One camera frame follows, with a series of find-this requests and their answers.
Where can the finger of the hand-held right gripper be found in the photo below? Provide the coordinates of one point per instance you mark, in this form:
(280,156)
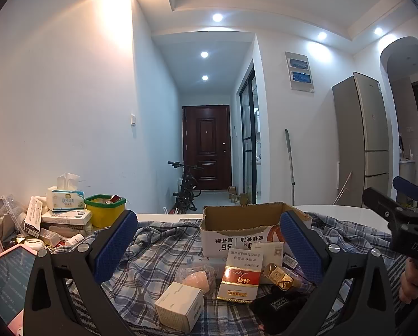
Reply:
(379,199)
(408,189)

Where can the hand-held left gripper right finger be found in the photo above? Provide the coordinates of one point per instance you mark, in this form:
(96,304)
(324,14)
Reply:
(300,245)

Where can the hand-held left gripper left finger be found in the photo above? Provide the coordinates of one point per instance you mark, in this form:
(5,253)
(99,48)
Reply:
(114,245)

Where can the gold foil packet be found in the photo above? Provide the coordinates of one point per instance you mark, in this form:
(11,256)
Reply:
(279,276)

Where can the black knit pouch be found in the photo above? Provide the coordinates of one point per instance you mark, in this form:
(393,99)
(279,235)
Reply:
(275,308)

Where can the red cigarette pack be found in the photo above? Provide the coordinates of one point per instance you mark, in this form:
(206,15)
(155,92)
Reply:
(238,283)

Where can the small white box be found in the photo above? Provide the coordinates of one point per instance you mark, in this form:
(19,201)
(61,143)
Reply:
(177,304)

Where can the clear plastic bag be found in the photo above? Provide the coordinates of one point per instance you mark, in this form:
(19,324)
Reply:
(9,213)
(195,280)

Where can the person's right hand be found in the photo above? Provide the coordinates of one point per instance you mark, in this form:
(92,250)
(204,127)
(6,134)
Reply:
(410,283)

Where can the white barcode packet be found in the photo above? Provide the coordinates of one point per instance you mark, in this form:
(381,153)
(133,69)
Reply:
(289,261)

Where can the white small carton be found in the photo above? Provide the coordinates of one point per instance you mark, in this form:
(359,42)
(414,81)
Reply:
(273,252)

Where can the yellow container green rim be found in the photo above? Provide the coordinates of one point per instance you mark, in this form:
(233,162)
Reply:
(105,215)

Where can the wooden stick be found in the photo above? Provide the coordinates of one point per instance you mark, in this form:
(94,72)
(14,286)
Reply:
(342,187)

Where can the white pill bottle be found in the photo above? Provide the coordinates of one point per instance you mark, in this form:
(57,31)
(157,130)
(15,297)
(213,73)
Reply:
(74,240)

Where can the blue plaid cloth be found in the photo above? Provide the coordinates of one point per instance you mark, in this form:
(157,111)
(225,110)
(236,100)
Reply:
(153,262)

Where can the white red carton box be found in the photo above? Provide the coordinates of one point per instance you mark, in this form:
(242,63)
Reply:
(67,217)

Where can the white printed carton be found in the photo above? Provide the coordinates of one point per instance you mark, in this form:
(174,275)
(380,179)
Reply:
(244,260)

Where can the beige fridge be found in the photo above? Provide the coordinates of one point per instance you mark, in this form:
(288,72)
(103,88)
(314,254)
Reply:
(359,136)

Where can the tissue pack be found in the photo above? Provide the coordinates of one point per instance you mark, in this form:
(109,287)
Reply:
(65,197)

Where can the small cardboard floor box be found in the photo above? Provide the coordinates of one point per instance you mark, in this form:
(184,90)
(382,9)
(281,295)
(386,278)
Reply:
(232,193)
(243,198)

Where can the black bicycle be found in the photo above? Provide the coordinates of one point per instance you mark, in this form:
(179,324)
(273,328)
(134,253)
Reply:
(186,189)

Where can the pink-cased tablet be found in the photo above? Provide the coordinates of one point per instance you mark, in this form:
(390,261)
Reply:
(6,280)

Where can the glass sliding door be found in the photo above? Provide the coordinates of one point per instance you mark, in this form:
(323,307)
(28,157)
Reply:
(249,140)

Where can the brown door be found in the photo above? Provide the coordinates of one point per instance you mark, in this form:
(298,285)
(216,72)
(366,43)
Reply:
(207,147)

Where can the grey electrical panel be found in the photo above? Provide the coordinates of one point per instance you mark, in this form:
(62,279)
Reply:
(300,71)

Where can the recessed ceiling light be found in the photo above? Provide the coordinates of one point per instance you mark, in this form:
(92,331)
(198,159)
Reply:
(217,16)
(378,30)
(204,54)
(322,35)
(204,77)

